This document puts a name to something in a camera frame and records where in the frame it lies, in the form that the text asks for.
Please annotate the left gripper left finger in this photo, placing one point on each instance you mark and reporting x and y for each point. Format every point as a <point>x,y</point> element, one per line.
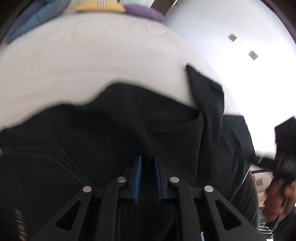
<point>133,176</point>

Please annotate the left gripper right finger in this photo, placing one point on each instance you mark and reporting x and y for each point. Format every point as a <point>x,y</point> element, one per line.
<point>163,176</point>

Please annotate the black denim pants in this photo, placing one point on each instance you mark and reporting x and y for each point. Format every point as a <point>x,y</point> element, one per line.
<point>62,170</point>

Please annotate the person right hand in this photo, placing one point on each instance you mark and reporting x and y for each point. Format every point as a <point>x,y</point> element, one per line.
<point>278,202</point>

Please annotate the white bed sheet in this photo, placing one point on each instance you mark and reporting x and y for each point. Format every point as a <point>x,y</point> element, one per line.
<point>72,58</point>

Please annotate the purple pillow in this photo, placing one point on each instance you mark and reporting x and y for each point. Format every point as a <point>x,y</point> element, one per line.
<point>144,12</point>

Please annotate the yellow pillow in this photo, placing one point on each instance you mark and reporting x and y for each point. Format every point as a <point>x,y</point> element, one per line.
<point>109,6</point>

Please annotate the blue folded duvet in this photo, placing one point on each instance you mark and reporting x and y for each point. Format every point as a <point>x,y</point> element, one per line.
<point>36,14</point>

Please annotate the white wall socket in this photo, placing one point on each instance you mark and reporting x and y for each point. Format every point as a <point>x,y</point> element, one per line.
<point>253,55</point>
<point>232,37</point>

